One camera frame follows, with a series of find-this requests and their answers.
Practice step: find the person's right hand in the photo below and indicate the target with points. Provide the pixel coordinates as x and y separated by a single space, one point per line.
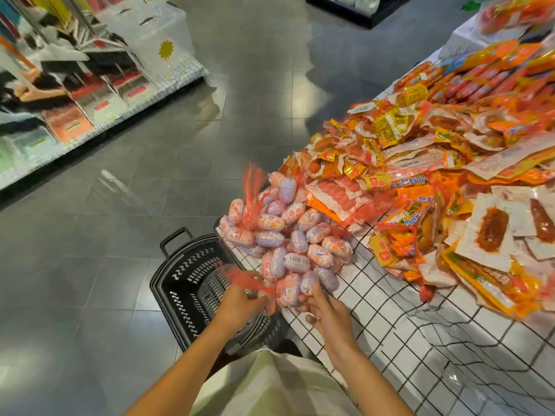
329 320

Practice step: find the person's left hand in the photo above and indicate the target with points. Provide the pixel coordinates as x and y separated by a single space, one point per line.
238 309

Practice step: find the stack of black baskets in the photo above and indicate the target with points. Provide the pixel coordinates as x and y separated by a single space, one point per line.
186 290

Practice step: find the pink sausages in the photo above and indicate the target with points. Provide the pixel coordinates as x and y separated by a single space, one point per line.
286 229

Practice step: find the tiled white display table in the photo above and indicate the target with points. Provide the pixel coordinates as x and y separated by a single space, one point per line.
416 359

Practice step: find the large pile of sausage packets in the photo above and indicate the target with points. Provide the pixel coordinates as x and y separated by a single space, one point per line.
433 151

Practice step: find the person's right forearm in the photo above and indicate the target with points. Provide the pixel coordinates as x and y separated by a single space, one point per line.
369 381

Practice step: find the person's left forearm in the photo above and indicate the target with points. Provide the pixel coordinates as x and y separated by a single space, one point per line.
191 372

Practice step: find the black shorts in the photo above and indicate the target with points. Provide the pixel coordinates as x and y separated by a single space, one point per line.
282 349

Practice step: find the black shelving with white bottles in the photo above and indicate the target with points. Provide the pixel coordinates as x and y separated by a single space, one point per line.
355 6

